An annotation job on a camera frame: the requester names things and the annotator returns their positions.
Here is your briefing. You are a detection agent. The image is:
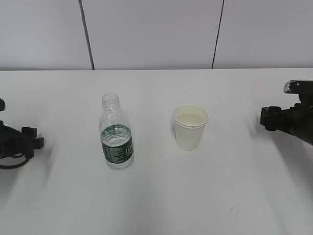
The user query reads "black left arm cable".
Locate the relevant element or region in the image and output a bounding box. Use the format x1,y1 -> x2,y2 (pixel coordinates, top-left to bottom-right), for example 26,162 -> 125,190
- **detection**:
0,97 -> 32,170

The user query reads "white paper cup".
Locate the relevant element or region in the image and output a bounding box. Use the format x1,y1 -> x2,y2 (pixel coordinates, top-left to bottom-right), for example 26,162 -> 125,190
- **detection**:
173,104 -> 208,151

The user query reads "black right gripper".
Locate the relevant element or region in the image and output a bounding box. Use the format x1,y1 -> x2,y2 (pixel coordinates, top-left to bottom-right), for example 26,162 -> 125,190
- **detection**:
260,103 -> 313,145

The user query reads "clear green-label water bottle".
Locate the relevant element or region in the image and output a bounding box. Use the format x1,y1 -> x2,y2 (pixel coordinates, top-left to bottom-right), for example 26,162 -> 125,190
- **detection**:
99,93 -> 134,170

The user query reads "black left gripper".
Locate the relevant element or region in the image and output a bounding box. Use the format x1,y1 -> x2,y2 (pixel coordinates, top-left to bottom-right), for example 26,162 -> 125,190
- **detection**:
0,120 -> 44,159

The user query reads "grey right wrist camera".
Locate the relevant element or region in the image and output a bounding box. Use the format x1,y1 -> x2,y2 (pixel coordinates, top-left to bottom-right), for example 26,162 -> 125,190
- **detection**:
284,80 -> 313,107

